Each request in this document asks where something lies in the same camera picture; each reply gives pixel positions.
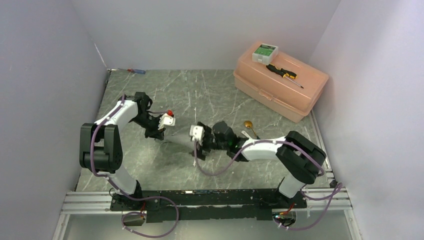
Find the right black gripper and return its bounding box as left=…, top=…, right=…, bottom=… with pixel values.
left=190, top=126, right=229, bottom=160

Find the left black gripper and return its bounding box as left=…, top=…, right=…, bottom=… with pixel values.
left=131, top=112, right=167, bottom=141

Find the grey cloth napkin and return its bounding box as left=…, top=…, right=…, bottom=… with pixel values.
left=164, top=134, right=195, bottom=153

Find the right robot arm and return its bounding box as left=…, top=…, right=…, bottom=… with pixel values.
left=189, top=121, right=327, bottom=208

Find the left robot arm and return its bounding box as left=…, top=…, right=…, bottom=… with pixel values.
left=79, top=92, right=174, bottom=210

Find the white ceramic spoon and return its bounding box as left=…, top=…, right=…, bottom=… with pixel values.
left=241, top=130, right=251, bottom=138

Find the red blue screwdriver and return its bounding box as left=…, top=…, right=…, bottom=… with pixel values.
left=119, top=68, right=146, bottom=75

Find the pink plastic toolbox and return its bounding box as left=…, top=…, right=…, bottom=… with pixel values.
left=233, top=41, right=329, bottom=123

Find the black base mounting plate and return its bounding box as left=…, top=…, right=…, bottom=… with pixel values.
left=110, top=188, right=307, bottom=223

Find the black yellow screwdriver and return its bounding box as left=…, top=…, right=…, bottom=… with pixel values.
left=266, top=64, right=304, bottom=89

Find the small green white box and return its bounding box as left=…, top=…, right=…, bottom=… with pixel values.
left=252, top=43, right=279, bottom=66

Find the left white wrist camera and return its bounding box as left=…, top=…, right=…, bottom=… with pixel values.
left=157, top=110, right=176, bottom=130

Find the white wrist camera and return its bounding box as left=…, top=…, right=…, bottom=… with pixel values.
left=157, top=110, right=176, bottom=130
left=189, top=125, right=205, bottom=145

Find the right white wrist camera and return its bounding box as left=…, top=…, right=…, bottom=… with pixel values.
left=189, top=125, right=205, bottom=145

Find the gold spoon teal handle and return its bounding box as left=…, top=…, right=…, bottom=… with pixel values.
left=243, top=120, right=260, bottom=140

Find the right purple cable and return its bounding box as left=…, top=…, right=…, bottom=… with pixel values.
left=193, top=139, right=343, bottom=232

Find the aluminium rail frame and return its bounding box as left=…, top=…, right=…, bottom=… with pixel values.
left=52, top=187, right=363, bottom=240

